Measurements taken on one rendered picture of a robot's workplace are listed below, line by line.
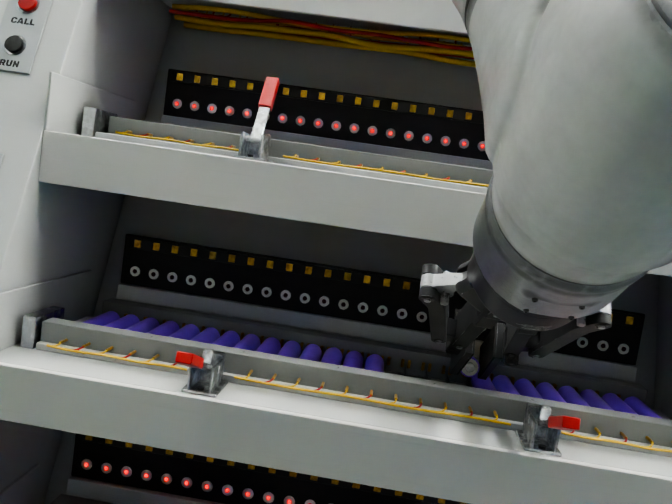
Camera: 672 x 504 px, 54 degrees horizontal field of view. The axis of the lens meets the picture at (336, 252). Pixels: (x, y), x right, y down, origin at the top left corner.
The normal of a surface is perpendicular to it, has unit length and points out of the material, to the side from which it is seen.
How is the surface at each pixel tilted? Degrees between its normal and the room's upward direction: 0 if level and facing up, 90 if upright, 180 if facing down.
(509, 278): 143
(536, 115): 114
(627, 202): 161
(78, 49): 90
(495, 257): 124
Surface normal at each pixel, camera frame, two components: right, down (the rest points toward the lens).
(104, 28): 0.99, 0.15
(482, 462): -0.09, 0.09
